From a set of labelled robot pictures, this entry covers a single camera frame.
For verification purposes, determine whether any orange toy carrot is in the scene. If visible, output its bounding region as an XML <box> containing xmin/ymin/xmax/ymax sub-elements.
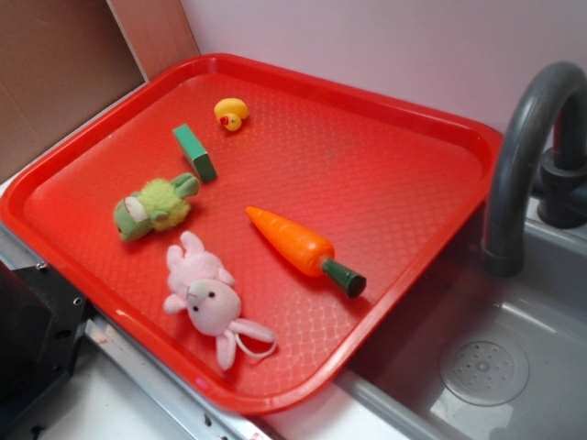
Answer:
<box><xmin>246</xmin><ymin>206</ymin><xmax>367</xmax><ymax>299</ymax></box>

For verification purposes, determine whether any red plastic tray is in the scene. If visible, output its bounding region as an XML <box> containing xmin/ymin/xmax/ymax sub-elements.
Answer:
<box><xmin>1</xmin><ymin>54</ymin><xmax>501</xmax><ymax>414</ymax></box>

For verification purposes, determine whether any pink plush bunny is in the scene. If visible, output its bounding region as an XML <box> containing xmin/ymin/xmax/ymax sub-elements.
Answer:
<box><xmin>163</xmin><ymin>231</ymin><xmax>277</xmax><ymax>370</ymax></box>

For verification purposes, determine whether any green wooden block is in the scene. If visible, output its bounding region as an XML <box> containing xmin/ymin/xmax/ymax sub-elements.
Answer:
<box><xmin>172</xmin><ymin>125</ymin><xmax>217</xmax><ymax>183</ymax></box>

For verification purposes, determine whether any yellow rubber duck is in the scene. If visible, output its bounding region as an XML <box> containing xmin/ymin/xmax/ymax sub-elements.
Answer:
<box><xmin>214</xmin><ymin>97</ymin><xmax>249</xmax><ymax>132</ymax></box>

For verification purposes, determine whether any green plush toy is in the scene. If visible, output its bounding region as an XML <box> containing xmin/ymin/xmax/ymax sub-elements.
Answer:
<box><xmin>113</xmin><ymin>172</ymin><xmax>200</xmax><ymax>242</ymax></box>

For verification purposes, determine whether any grey plastic sink basin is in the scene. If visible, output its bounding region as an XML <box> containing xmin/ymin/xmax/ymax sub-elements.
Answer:
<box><xmin>338</xmin><ymin>214</ymin><xmax>586</xmax><ymax>439</ymax></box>

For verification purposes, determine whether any grey toy faucet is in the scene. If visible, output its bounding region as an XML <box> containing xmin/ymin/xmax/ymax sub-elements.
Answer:
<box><xmin>482</xmin><ymin>61</ymin><xmax>586</xmax><ymax>278</ymax></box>

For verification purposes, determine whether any brown cardboard panel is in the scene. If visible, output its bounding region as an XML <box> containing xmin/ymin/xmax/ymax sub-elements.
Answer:
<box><xmin>1</xmin><ymin>1</ymin><xmax>199</xmax><ymax>182</ymax></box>

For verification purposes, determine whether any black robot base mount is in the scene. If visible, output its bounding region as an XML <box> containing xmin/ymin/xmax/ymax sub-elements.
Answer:
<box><xmin>1</xmin><ymin>264</ymin><xmax>88</xmax><ymax>426</ymax></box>

